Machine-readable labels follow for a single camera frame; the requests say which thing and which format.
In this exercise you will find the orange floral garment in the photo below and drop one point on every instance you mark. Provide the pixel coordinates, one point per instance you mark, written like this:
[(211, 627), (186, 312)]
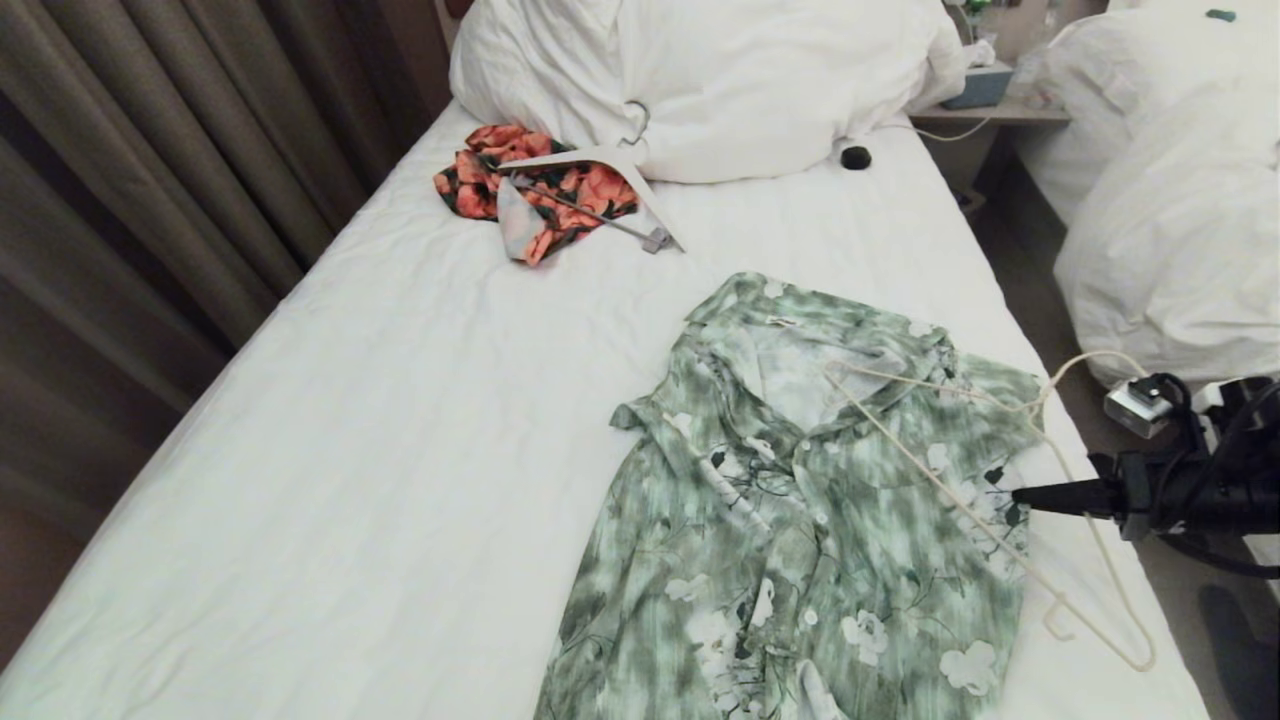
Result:
[(480, 190)]

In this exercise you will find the small black round object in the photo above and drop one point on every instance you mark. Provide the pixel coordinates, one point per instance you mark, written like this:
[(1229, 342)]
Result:
[(855, 157)]

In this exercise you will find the wooden nightstand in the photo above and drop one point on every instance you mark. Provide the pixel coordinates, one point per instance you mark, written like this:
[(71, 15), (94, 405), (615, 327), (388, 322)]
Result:
[(1000, 116)]

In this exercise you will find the blue tissue box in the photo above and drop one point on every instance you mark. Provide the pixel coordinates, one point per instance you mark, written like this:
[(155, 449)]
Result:
[(977, 88)]

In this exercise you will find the white crumpled duvet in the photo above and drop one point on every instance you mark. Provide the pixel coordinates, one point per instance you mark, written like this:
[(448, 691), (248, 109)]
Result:
[(1180, 200)]

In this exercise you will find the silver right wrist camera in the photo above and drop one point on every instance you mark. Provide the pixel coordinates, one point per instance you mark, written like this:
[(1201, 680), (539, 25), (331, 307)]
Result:
[(1135, 408)]

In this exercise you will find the white pillow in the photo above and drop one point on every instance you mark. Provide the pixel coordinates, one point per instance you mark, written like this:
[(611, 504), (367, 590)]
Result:
[(720, 80)]

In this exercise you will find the white plastic hanger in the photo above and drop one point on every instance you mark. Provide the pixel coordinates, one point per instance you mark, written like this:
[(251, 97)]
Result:
[(600, 156)]

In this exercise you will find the small green plant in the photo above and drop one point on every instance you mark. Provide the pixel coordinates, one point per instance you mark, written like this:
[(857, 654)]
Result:
[(977, 8)]

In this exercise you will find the green floral button shirt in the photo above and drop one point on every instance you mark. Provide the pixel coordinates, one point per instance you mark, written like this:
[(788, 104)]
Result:
[(800, 550)]

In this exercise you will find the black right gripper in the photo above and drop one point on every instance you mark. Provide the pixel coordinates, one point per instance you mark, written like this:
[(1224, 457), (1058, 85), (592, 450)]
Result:
[(1200, 495)]

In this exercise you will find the black slipper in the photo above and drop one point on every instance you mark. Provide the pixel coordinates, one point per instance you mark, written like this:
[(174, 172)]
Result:
[(1245, 650)]

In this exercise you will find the bed with white sheet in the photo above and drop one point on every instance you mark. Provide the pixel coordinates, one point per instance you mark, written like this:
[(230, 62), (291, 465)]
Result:
[(400, 400)]

